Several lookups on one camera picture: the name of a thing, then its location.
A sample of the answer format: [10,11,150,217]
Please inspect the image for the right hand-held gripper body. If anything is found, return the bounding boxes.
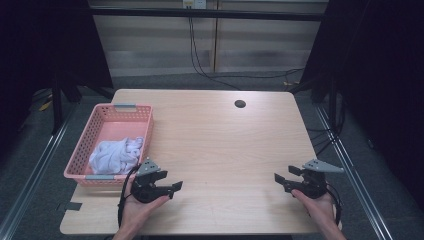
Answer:
[283,158,345,200]

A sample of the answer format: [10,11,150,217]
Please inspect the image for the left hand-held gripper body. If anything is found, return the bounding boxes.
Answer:
[130,157,175,204]

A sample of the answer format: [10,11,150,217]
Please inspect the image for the white printed garment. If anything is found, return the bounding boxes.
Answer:
[88,136,145,176]

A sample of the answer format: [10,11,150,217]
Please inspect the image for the pink plastic basket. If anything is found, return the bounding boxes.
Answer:
[63,102,155,187]

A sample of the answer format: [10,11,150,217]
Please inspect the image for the person's left hand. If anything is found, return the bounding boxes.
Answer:
[117,191,171,234]

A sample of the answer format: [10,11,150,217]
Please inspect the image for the person's right hand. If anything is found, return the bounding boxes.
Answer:
[290,188,337,229]

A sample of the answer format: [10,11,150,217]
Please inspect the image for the black metal stand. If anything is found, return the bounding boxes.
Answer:
[288,74,346,136]
[50,74,116,135]

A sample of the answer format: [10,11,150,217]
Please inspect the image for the yellow floor item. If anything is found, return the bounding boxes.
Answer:
[37,99,54,112]

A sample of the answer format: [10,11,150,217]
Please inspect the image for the black curtain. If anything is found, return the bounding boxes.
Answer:
[0,0,115,161]
[299,0,424,204]

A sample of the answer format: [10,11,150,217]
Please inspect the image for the black horizontal bar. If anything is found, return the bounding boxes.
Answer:
[88,7,329,23]

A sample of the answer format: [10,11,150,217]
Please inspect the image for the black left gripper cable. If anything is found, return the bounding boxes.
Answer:
[116,164,142,230]

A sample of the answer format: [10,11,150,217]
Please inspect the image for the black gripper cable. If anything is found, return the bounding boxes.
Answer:
[116,164,142,230]
[324,183,344,227]

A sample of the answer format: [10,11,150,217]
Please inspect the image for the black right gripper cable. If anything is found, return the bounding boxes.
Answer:
[324,183,344,227]

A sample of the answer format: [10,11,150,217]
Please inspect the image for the metal floor rail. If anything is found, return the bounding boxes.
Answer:
[0,104,80,240]
[314,103,395,240]

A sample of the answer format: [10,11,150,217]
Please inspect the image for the black floor cables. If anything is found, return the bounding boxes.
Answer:
[305,125,338,157]

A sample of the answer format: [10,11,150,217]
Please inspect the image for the black hanging cable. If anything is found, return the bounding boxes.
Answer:
[188,16,305,91]

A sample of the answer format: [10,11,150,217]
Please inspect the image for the white wall outlet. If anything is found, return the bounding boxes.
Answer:
[182,0,208,10]

